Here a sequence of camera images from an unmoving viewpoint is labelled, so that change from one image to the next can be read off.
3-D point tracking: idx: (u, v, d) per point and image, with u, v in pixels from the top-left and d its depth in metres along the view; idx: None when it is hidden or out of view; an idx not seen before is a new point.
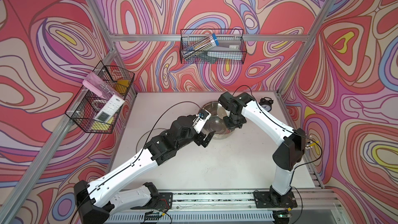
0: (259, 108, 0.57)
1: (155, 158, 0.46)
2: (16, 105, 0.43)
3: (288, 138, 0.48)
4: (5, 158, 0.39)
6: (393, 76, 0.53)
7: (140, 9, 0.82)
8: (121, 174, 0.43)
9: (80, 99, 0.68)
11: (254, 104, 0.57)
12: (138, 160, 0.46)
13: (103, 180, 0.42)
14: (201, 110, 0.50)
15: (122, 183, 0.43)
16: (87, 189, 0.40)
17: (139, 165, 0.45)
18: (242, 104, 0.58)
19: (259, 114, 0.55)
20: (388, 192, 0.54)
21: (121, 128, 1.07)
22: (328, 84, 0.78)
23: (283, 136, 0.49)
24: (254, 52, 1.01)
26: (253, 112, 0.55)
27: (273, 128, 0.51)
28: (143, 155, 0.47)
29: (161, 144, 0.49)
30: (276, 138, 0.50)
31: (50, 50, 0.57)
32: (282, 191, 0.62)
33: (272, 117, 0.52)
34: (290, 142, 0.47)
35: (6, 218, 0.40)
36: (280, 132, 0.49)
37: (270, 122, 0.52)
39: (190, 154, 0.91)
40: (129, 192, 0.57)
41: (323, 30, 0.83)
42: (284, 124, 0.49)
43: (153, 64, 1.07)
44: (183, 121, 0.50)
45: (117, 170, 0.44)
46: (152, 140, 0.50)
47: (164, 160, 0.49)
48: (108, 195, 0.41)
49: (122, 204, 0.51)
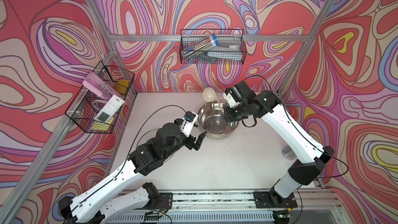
0: (287, 116, 0.46)
1: (139, 169, 0.44)
2: (15, 105, 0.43)
3: (318, 159, 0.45)
4: (5, 159, 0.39)
6: (393, 76, 0.53)
7: (140, 9, 0.82)
8: (104, 190, 0.41)
9: (80, 99, 0.68)
11: (283, 111, 0.47)
12: (120, 173, 0.44)
13: (85, 196, 0.41)
14: (187, 113, 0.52)
15: (104, 197, 0.41)
16: (71, 206, 0.40)
17: (121, 179, 0.43)
18: (268, 109, 0.46)
19: (287, 124, 0.45)
20: (388, 192, 0.54)
21: (121, 128, 1.07)
22: (328, 84, 0.78)
23: (313, 156, 0.42)
24: (254, 52, 1.01)
26: (280, 122, 0.45)
27: (303, 146, 0.43)
28: (126, 168, 0.44)
29: (146, 154, 0.46)
30: (303, 156, 0.44)
31: (50, 50, 0.57)
32: (284, 193, 0.61)
33: (302, 130, 0.45)
34: (321, 164, 0.41)
35: (6, 217, 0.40)
36: (310, 151, 0.42)
37: (297, 136, 0.44)
39: (190, 154, 0.91)
40: (124, 198, 0.56)
41: (323, 30, 0.83)
42: (314, 140, 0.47)
43: (153, 64, 1.07)
44: (170, 129, 0.46)
45: (100, 185, 0.42)
46: (137, 151, 0.47)
47: (148, 171, 0.46)
48: (90, 210, 0.40)
49: (114, 212, 0.51)
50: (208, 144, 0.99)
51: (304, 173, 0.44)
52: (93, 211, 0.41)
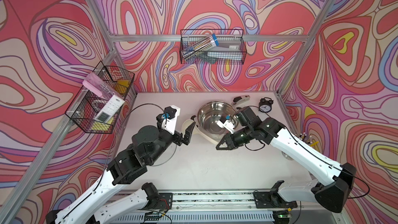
0: (293, 137, 0.48)
1: (117, 180, 0.40)
2: (16, 105, 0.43)
3: (340, 179, 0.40)
4: (5, 159, 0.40)
6: (393, 76, 0.53)
7: (140, 9, 0.82)
8: (85, 202, 0.39)
9: (80, 99, 0.68)
11: (287, 134, 0.49)
12: (99, 186, 0.41)
13: (68, 210, 0.40)
14: (166, 111, 0.56)
15: (86, 210, 0.39)
16: (55, 221, 0.39)
17: (100, 192, 0.40)
18: (272, 135, 0.49)
19: (295, 146, 0.46)
20: (387, 192, 0.54)
21: (121, 128, 1.07)
22: (328, 84, 0.78)
23: (331, 175, 0.40)
24: (254, 52, 1.01)
26: (287, 144, 0.47)
27: (317, 166, 0.42)
28: (104, 180, 0.41)
29: (125, 163, 0.42)
30: (322, 177, 0.42)
31: (50, 50, 0.57)
32: (287, 198, 0.61)
33: (312, 150, 0.45)
34: (342, 184, 0.39)
35: (6, 217, 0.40)
36: (326, 171, 0.41)
37: (309, 157, 0.44)
39: (190, 154, 0.91)
40: (119, 202, 0.56)
41: (323, 30, 0.83)
42: (327, 158, 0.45)
43: (153, 64, 1.07)
44: (146, 135, 0.40)
45: (80, 199, 0.40)
46: (115, 160, 0.43)
47: (131, 179, 0.42)
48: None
49: (111, 216, 0.51)
50: (208, 144, 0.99)
51: (330, 197, 0.41)
52: None
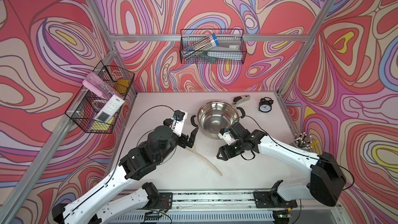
0: (274, 140, 0.56)
1: (129, 174, 0.42)
2: (15, 105, 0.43)
3: (317, 166, 0.45)
4: (5, 158, 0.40)
6: (393, 77, 0.53)
7: (140, 9, 0.82)
8: (97, 195, 0.41)
9: (80, 99, 0.68)
11: (268, 138, 0.57)
12: (111, 180, 0.42)
13: (77, 204, 0.40)
14: (175, 113, 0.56)
15: (96, 204, 0.40)
16: (63, 214, 0.40)
17: (112, 185, 0.42)
18: (256, 142, 0.58)
19: (275, 147, 0.53)
20: (388, 192, 0.54)
21: (121, 128, 1.07)
22: (328, 84, 0.78)
23: (309, 165, 0.44)
24: (254, 52, 1.01)
26: (269, 146, 0.54)
27: (296, 159, 0.47)
28: (116, 174, 0.43)
29: (138, 158, 0.45)
30: (302, 168, 0.46)
31: (50, 50, 0.57)
32: (286, 196, 0.61)
33: (291, 147, 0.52)
34: (321, 171, 0.42)
35: (6, 217, 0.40)
36: (303, 162, 0.46)
37: (288, 153, 0.50)
39: (190, 153, 0.92)
40: (122, 200, 0.56)
41: (323, 30, 0.83)
42: (306, 151, 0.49)
43: (153, 64, 1.07)
44: (161, 134, 0.44)
45: (91, 192, 0.42)
46: (128, 156, 0.46)
47: (141, 176, 0.45)
48: (82, 218, 0.40)
49: (112, 214, 0.51)
50: (208, 144, 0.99)
51: (319, 189, 0.43)
52: (85, 218, 0.40)
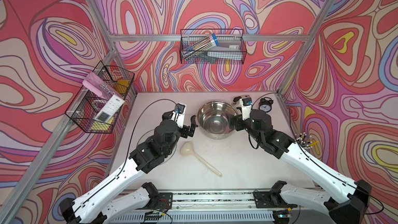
0: (304, 152, 0.48)
1: (140, 167, 0.44)
2: (15, 105, 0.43)
3: (355, 197, 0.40)
4: (5, 158, 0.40)
6: (393, 76, 0.53)
7: (140, 9, 0.82)
8: (108, 187, 0.42)
9: (80, 99, 0.68)
11: (298, 149, 0.49)
12: (123, 172, 0.44)
13: (87, 197, 0.41)
14: (177, 106, 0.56)
15: (105, 197, 0.41)
16: (73, 207, 0.39)
17: (124, 177, 0.43)
18: (282, 150, 0.49)
19: (306, 161, 0.46)
20: (388, 192, 0.54)
21: (121, 128, 1.07)
22: (328, 84, 0.78)
23: (346, 193, 0.40)
24: (254, 52, 1.01)
26: (298, 159, 0.47)
27: (330, 182, 0.42)
28: (127, 167, 0.45)
29: (146, 152, 0.47)
30: (335, 193, 0.42)
31: (50, 50, 0.57)
32: (289, 200, 0.61)
33: (323, 165, 0.45)
34: (358, 204, 0.38)
35: (6, 218, 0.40)
36: (340, 188, 0.41)
37: (321, 172, 0.44)
39: (190, 154, 0.91)
40: (125, 198, 0.56)
41: (323, 30, 0.83)
42: (340, 174, 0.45)
43: (153, 64, 1.07)
44: (167, 126, 0.46)
45: (101, 184, 0.42)
46: (137, 150, 0.48)
47: (151, 168, 0.47)
48: (94, 210, 0.40)
49: (116, 212, 0.51)
50: (207, 144, 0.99)
51: (346, 215, 0.40)
52: (96, 211, 0.41)
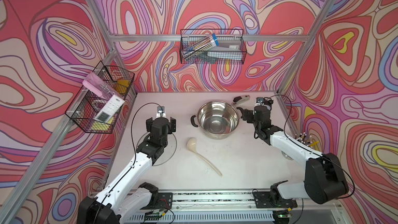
0: (287, 136, 0.59)
1: (150, 155, 0.54)
2: (15, 105, 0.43)
3: (314, 159, 0.46)
4: (5, 158, 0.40)
6: (393, 76, 0.53)
7: (140, 9, 0.82)
8: (128, 175, 0.47)
9: (80, 99, 0.68)
11: (282, 133, 0.61)
12: (135, 163, 0.51)
13: (110, 187, 0.44)
14: (160, 107, 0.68)
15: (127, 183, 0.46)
16: (98, 199, 0.41)
17: (139, 165, 0.51)
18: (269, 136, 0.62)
19: (285, 140, 0.57)
20: (388, 192, 0.54)
21: (121, 128, 1.07)
22: (328, 84, 0.78)
23: (308, 156, 0.47)
24: (254, 52, 1.01)
26: (280, 138, 0.58)
27: (299, 151, 0.50)
28: (138, 158, 0.53)
29: (150, 146, 0.57)
30: (302, 161, 0.49)
31: (50, 50, 0.57)
32: (284, 193, 0.62)
33: (300, 143, 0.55)
34: (315, 163, 0.44)
35: (6, 217, 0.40)
36: (306, 154, 0.48)
37: (294, 146, 0.53)
39: (190, 154, 0.91)
40: (129, 198, 0.57)
41: (323, 30, 0.83)
42: (312, 149, 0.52)
43: (153, 64, 1.07)
44: (160, 122, 0.59)
45: (119, 177, 0.47)
46: (142, 145, 0.57)
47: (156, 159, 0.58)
48: (121, 196, 0.44)
49: (128, 210, 0.51)
50: (208, 144, 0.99)
51: (312, 180, 0.44)
52: (120, 200, 0.44)
